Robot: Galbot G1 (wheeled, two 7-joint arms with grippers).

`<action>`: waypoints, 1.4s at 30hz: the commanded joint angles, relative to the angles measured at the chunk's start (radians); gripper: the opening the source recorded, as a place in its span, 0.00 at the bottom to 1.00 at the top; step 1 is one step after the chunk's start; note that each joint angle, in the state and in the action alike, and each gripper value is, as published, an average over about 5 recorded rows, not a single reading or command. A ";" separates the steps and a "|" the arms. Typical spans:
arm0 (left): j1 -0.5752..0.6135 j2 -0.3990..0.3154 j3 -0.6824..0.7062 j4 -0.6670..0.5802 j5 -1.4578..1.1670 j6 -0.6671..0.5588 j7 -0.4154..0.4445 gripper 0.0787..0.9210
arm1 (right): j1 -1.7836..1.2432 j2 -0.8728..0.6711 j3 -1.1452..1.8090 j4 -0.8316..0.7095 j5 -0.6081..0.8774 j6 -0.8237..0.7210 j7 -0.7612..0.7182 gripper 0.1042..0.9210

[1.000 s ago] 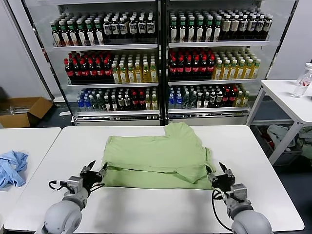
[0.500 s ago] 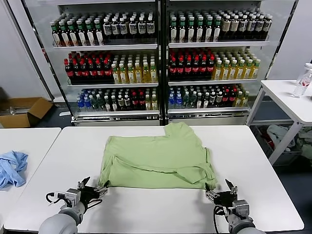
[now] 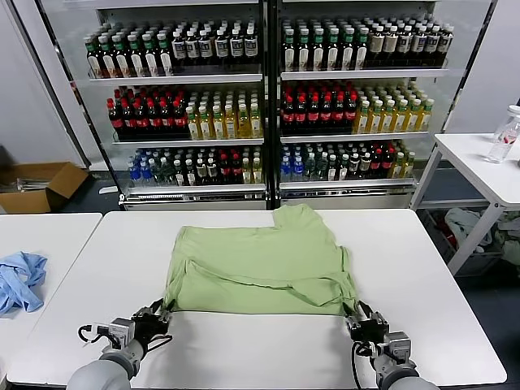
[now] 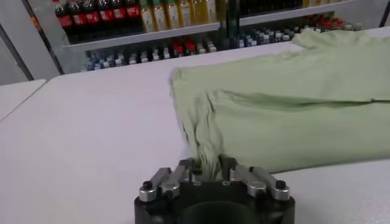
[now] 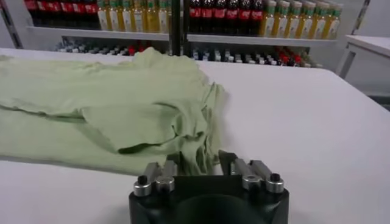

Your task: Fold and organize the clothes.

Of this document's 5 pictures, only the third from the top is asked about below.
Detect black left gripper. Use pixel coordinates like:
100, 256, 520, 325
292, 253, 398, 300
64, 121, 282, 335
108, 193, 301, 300
130, 298, 176, 347

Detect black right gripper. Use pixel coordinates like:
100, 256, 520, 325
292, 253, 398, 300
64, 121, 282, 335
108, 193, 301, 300
342, 299, 390, 346

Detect light green t-shirt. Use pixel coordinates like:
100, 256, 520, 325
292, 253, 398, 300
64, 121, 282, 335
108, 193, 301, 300
164, 204, 361, 317

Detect grey plastic laundry crate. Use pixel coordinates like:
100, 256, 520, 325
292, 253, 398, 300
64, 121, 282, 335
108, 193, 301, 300
418, 209, 507, 278

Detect white rectangular table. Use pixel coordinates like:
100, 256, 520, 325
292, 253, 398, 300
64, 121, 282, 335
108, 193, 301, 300
0, 212, 103, 366

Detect white crumpled garment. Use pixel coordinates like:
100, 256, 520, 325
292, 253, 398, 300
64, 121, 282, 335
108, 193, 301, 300
444, 207, 495, 249

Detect light blue crumpled garment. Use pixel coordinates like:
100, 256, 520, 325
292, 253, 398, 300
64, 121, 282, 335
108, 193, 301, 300
0, 250, 49, 319

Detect small cola bottle red cap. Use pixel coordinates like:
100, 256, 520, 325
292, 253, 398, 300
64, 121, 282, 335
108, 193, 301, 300
218, 153, 232, 184
381, 147, 394, 180
229, 152, 243, 184
370, 148, 384, 180

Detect open cardboard box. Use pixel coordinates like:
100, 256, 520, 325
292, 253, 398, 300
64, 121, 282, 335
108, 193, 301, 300
0, 161, 89, 215

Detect pale green crumpled garment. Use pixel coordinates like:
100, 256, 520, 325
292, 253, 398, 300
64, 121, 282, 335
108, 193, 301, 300
491, 210, 520, 281

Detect grey metal parts bundle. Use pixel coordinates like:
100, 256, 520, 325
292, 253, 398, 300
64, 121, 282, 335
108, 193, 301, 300
0, 175, 52, 193

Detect white table grey legs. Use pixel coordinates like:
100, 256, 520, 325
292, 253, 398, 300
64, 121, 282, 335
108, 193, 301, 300
409, 132, 520, 277

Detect black bulky object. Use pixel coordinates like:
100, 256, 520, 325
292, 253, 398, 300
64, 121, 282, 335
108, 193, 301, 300
0, 145, 17, 180

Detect clear plastic water bottle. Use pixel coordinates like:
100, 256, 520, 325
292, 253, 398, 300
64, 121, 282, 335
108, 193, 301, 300
485, 104, 520, 164

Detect white beverage display shelf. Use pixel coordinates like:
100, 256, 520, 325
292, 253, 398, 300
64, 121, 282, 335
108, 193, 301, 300
10, 0, 272, 212
270, 0, 499, 210

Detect dark tea bottle green cap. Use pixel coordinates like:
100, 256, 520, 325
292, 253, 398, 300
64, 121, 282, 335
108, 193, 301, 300
84, 35, 103, 78
283, 27, 297, 72
311, 27, 327, 72
156, 32, 173, 76
141, 32, 159, 77
340, 26, 356, 72
127, 33, 145, 77
99, 35, 117, 78
326, 26, 341, 72
112, 34, 131, 77
354, 26, 369, 71
297, 27, 312, 72

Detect dark bottle navy label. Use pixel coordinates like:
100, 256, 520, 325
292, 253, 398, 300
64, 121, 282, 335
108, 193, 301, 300
198, 28, 214, 75
184, 28, 200, 75
214, 27, 229, 74
229, 26, 245, 74
171, 28, 186, 75
244, 25, 259, 74

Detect dark bottle beige label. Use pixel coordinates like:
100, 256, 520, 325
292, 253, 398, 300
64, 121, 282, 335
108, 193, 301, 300
426, 24, 441, 67
383, 24, 399, 68
397, 24, 413, 68
369, 24, 385, 68
439, 24, 455, 67
411, 24, 427, 67

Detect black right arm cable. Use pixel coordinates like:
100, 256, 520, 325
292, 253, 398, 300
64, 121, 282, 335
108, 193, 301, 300
351, 340, 381, 390

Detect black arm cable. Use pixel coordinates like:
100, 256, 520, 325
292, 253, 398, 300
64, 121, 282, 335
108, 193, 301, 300
351, 340, 381, 390
77, 323, 174, 351

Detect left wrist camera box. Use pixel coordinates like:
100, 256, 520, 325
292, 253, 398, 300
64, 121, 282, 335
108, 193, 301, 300
108, 318, 136, 349

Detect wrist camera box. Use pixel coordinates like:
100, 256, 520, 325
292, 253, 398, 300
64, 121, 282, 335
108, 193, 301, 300
108, 318, 136, 349
383, 331, 414, 366

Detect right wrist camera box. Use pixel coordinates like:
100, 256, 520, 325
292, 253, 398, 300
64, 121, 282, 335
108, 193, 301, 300
383, 331, 414, 366

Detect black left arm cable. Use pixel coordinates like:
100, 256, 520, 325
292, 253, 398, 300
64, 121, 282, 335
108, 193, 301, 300
77, 323, 174, 351

